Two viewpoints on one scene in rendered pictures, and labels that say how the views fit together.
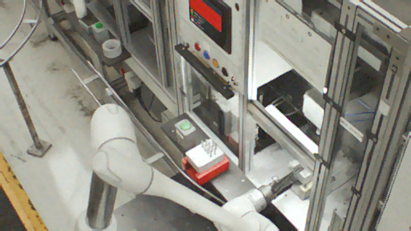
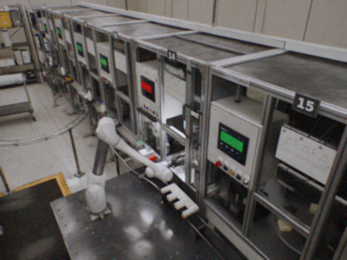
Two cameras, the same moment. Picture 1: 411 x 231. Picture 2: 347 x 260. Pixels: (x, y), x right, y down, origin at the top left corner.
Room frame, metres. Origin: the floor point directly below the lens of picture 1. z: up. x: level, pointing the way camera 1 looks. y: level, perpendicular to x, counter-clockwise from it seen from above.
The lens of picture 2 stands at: (-0.75, -0.33, 2.51)
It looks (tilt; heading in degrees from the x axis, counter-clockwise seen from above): 29 degrees down; 8
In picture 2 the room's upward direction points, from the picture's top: 1 degrees counter-clockwise
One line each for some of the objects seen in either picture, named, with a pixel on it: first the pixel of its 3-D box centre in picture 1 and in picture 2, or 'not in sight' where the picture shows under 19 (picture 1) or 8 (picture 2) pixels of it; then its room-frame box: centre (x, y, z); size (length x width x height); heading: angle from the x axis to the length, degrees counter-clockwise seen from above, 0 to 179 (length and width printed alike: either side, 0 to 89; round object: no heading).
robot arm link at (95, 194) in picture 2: not in sight; (95, 196); (0.94, 0.58, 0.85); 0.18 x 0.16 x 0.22; 22
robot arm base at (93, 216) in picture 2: not in sight; (98, 210); (0.91, 0.57, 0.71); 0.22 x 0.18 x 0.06; 41
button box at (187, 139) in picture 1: (188, 134); (140, 147); (1.58, 0.32, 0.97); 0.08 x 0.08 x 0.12; 41
